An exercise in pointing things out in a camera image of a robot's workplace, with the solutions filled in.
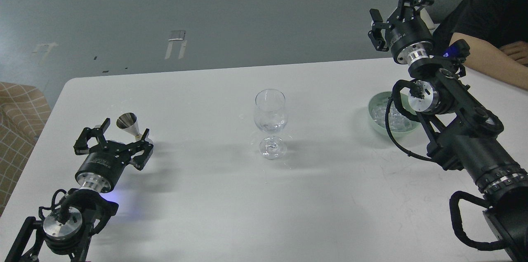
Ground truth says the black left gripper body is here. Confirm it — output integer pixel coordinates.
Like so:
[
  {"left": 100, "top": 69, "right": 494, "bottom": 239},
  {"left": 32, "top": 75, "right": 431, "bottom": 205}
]
[{"left": 75, "top": 142, "right": 136, "bottom": 193}]

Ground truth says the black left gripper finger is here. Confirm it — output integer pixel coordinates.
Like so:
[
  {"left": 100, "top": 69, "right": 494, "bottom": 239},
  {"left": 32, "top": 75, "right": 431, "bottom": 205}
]
[
  {"left": 73, "top": 118, "right": 111, "bottom": 156},
  {"left": 128, "top": 128, "right": 154, "bottom": 170}
]

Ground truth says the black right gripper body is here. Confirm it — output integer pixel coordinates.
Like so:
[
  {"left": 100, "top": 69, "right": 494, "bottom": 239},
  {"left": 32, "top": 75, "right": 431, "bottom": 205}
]
[{"left": 385, "top": 17, "right": 434, "bottom": 65}]

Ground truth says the steel double jigger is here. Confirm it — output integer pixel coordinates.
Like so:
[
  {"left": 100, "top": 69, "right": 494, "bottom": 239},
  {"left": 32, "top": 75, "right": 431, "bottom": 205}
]
[{"left": 116, "top": 112, "right": 153, "bottom": 146}]

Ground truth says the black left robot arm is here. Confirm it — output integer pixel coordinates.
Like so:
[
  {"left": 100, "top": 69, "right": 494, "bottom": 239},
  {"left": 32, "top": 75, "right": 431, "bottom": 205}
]
[{"left": 6, "top": 112, "right": 153, "bottom": 262}]

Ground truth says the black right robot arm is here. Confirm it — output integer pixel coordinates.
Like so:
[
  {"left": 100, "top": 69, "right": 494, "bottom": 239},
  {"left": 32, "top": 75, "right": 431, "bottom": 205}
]
[{"left": 368, "top": 0, "right": 527, "bottom": 262}]

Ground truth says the person forearm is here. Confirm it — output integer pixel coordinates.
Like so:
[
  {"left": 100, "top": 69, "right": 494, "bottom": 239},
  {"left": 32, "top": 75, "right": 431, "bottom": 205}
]
[{"left": 450, "top": 33, "right": 528, "bottom": 90}]

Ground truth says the clear ice cubes pile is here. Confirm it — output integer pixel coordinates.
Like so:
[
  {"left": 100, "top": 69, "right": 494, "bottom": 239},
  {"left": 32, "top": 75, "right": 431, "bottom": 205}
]
[{"left": 371, "top": 104, "right": 417, "bottom": 133}]

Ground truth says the clear wine glass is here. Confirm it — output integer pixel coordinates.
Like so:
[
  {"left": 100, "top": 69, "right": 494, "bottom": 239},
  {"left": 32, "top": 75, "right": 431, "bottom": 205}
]
[{"left": 253, "top": 89, "right": 288, "bottom": 160}]

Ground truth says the person hand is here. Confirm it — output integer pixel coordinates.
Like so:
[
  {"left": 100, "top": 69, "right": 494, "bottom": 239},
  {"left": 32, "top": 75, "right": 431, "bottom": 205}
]
[{"left": 499, "top": 41, "right": 528, "bottom": 66}]

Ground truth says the tan checkered sofa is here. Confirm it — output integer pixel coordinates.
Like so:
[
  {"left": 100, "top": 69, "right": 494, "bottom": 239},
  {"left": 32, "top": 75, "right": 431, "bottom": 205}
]
[{"left": 0, "top": 82, "right": 51, "bottom": 213}]

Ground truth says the person black shirt torso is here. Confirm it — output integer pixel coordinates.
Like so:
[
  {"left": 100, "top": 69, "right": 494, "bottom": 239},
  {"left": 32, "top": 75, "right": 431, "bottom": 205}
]
[{"left": 433, "top": 0, "right": 528, "bottom": 55}]

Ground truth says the pale green bowl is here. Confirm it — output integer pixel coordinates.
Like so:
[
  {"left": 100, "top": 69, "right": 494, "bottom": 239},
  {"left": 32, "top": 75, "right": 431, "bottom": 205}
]
[{"left": 368, "top": 91, "right": 420, "bottom": 138}]

